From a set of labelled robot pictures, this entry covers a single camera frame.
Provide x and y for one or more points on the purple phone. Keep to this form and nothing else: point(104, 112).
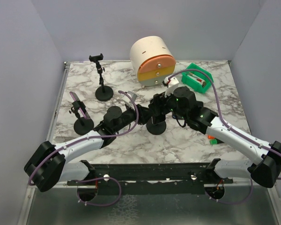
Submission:
point(78, 105)

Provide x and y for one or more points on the black front mounting rail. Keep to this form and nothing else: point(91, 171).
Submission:
point(153, 179)

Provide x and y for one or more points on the silver phone with dark screen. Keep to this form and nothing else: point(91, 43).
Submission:
point(158, 118)

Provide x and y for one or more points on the items inside green bin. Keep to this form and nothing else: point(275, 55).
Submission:
point(197, 79)

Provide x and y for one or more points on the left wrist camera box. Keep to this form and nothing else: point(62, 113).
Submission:
point(130, 97)

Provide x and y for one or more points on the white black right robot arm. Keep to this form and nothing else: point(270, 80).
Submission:
point(263, 163)

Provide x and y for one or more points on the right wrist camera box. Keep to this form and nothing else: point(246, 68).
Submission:
point(171, 84)

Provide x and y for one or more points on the cream cylindrical drawer organizer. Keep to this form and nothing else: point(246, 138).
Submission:
point(151, 60)

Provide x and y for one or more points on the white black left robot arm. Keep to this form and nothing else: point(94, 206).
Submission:
point(52, 163)

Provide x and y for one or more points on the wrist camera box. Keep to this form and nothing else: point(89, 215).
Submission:
point(171, 84)
point(130, 97)

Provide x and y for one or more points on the black adjustable phone stand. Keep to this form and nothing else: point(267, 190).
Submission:
point(103, 93)

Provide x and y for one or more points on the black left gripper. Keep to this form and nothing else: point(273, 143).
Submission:
point(144, 115)

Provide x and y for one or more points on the black round-base phone stand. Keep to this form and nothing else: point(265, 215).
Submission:
point(156, 129)

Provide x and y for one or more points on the green plastic bin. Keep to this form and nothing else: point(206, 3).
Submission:
point(188, 81)

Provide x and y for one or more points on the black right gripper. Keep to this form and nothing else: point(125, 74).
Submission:
point(158, 100)

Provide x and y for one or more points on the small black phone stand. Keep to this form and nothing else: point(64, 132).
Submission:
point(81, 125)

